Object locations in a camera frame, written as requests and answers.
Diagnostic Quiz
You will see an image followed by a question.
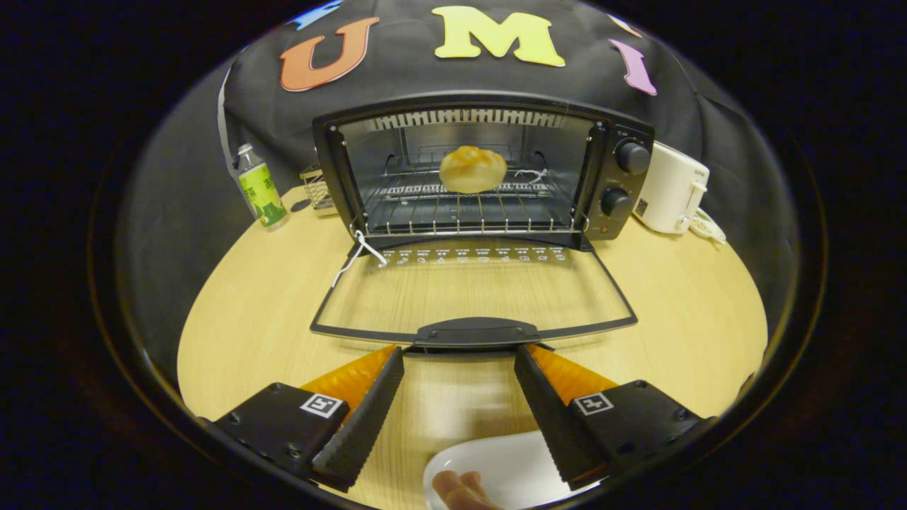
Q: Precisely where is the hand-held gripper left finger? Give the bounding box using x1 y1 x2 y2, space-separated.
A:
211 345 405 493

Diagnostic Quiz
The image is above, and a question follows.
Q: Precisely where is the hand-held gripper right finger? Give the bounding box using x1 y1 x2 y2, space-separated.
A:
513 344 704 491

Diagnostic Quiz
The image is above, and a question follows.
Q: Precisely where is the white plate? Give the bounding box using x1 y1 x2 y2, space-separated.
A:
423 430 603 510

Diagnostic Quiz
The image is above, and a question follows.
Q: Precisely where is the golden bread bun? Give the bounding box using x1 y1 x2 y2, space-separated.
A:
439 145 508 194

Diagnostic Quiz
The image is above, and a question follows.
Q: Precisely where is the black toaster oven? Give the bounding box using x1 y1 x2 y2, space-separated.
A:
310 92 655 353

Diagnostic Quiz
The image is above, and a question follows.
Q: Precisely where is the green label drink bottle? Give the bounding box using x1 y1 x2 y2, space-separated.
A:
235 144 289 228

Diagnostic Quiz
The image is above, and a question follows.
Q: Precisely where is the white electric kettle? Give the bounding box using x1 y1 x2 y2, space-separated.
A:
633 142 711 234

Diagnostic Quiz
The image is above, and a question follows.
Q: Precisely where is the black backdrop cloth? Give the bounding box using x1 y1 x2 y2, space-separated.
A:
113 0 801 383

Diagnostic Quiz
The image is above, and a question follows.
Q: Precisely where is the white string on oven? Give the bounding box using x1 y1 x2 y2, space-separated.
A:
332 230 388 288

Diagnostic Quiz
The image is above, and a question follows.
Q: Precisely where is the metal wire basket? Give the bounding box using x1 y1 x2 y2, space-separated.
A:
299 164 337 213

